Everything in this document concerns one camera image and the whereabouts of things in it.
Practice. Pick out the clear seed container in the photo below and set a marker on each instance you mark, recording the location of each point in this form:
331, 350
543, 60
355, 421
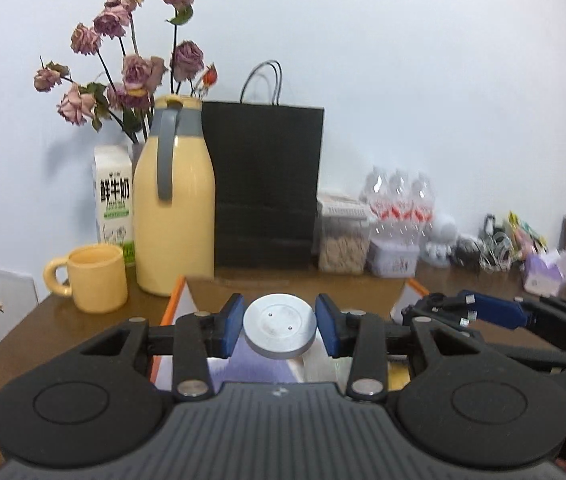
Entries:
343, 250

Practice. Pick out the white robot speaker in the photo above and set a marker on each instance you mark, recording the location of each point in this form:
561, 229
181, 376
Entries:
443, 235

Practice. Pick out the yellow green snack packets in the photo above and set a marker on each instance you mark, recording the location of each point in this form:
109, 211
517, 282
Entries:
523, 232

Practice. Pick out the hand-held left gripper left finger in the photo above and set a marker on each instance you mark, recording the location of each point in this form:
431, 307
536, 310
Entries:
233, 325

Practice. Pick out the water bottle red label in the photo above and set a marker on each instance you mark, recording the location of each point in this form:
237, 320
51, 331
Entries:
399, 197
377, 195
422, 200

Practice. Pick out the white flat packet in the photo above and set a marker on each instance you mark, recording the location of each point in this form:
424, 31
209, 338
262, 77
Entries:
340, 205

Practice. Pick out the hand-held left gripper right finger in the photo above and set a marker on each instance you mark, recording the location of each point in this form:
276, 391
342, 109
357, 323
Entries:
328, 327

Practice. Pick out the white milk carton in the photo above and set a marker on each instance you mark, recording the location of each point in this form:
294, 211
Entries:
113, 195

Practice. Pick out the black paper bag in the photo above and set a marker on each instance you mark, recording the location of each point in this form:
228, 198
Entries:
263, 185

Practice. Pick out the black charger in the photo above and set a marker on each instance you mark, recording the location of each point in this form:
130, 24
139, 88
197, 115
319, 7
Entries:
489, 225

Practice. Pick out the red cardboard box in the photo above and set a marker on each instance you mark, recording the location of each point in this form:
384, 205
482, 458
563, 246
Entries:
183, 305

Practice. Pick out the white decorated tin box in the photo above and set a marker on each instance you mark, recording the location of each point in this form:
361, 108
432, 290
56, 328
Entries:
393, 260

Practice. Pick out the silver round disc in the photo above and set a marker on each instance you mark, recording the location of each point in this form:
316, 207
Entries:
278, 325

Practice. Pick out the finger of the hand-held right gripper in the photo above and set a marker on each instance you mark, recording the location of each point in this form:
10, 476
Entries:
498, 310
433, 307

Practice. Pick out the yellow thermos jug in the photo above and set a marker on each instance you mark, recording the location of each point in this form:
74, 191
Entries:
178, 230

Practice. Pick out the purple tissue box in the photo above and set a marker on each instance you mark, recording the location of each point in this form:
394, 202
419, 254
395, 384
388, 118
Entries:
543, 272

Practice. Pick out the yellow mug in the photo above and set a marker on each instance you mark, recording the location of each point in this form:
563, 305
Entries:
98, 280

